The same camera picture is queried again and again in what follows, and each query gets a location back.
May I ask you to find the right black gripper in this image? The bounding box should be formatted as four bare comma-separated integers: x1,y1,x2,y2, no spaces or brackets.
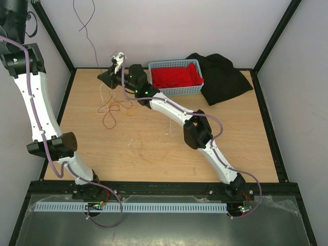
98,63,138,92

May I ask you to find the orange thin wire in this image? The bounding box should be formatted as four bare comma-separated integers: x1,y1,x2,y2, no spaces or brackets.
112,101,139,116

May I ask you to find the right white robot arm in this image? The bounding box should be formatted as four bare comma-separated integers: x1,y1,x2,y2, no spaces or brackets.
97,64,246,199

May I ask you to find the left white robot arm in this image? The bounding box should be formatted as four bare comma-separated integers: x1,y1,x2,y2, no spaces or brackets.
1,1,104,199

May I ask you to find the red cloth in basket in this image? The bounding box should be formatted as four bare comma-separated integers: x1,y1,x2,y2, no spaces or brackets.
151,63,203,89

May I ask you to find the black folded cloth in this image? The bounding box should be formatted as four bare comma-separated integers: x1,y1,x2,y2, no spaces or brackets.
187,53,253,106

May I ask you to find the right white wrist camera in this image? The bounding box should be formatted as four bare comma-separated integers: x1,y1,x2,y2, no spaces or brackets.
111,51,126,74

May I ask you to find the black metal frame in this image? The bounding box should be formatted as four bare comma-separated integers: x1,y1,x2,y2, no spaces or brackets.
9,1,317,245

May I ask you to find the light blue slotted cable duct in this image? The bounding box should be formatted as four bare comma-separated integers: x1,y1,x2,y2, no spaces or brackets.
34,202,227,214

